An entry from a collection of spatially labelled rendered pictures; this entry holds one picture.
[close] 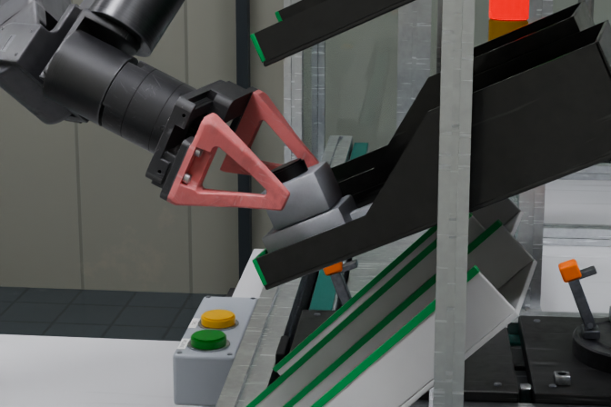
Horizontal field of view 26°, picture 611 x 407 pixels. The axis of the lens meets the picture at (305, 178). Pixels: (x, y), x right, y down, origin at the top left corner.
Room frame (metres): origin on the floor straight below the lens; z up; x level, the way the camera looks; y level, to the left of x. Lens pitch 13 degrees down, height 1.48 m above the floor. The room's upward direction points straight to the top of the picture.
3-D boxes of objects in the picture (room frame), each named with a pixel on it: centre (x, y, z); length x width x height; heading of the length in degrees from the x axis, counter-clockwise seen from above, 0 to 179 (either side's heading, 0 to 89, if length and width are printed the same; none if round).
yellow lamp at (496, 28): (1.55, -0.24, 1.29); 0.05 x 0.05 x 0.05
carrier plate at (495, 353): (1.37, -0.10, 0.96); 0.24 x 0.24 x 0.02; 85
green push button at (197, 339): (1.40, 0.11, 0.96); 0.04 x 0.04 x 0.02
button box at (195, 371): (1.47, 0.10, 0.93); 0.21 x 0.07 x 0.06; 175
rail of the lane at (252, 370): (1.66, 0.02, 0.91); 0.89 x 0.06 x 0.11; 175
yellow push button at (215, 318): (1.47, 0.10, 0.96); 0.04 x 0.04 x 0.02
